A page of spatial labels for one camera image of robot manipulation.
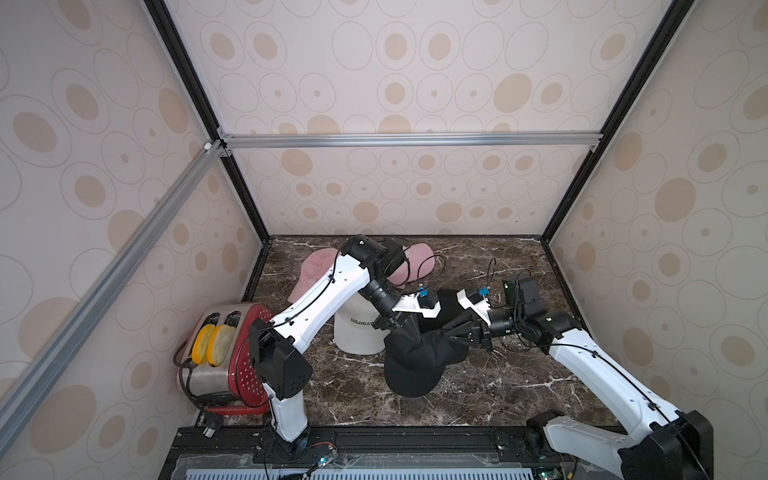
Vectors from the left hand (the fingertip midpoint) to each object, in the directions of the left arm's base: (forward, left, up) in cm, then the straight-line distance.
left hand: (421, 333), depth 65 cm
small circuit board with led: (-20, +21, -24) cm, 38 cm away
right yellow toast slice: (0, +47, -7) cm, 48 cm away
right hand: (+1, -6, -4) cm, 8 cm away
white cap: (+12, +18, -23) cm, 31 cm away
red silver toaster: (-9, +43, -12) cm, 45 cm away
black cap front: (-5, +1, -8) cm, 9 cm away
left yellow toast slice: (-1, +52, -7) cm, 52 cm away
